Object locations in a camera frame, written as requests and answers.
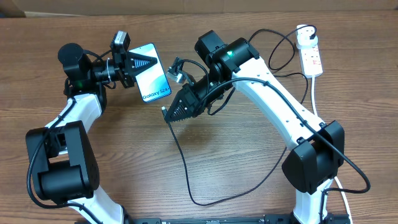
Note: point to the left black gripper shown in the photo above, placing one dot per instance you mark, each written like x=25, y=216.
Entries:
x=132, y=59

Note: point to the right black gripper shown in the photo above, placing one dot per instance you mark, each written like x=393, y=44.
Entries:
x=189, y=96

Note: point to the blue Galaxy smartphone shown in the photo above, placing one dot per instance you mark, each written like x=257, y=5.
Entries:
x=152, y=82

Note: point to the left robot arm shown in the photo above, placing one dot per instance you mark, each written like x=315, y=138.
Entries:
x=63, y=171

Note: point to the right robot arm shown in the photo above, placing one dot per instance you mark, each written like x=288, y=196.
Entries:
x=314, y=149

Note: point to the white charger plug adapter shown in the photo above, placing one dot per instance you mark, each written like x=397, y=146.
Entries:
x=306, y=38

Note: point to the white power strip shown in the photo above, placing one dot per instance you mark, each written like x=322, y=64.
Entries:
x=310, y=59

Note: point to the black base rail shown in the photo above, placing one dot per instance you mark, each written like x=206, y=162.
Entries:
x=242, y=220

